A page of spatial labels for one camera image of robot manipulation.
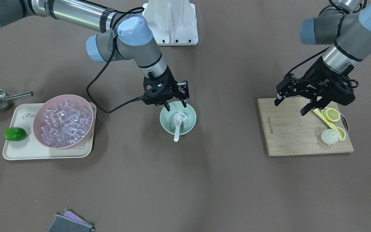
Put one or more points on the mint green bowl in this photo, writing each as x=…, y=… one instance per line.
x=166, y=117

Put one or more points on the wooden cutting board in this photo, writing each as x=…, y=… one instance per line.
x=288, y=133

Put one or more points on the yellow plastic knife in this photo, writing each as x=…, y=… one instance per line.
x=331, y=125

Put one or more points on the grey folded cloth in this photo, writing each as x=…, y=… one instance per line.
x=68, y=221

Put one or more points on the single clear ice cube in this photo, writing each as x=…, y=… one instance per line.
x=183, y=116

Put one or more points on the green lime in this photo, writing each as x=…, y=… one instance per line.
x=15, y=134

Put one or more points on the pile of clear ice cubes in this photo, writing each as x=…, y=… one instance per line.
x=65, y=124

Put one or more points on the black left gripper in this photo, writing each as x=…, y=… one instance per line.
x=315, y=78

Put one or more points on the pink bowl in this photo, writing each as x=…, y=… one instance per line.
x=39, y=118

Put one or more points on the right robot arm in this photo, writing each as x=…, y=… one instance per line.
x=121, y=36

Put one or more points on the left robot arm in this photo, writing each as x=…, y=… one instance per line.
x=345, y=25

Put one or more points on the cream plastic tray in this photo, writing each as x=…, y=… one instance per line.
x=30, y=148

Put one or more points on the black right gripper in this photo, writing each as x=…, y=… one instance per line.
x=173, y=84

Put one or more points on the white round lemon half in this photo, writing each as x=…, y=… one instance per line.
x=329, y=136

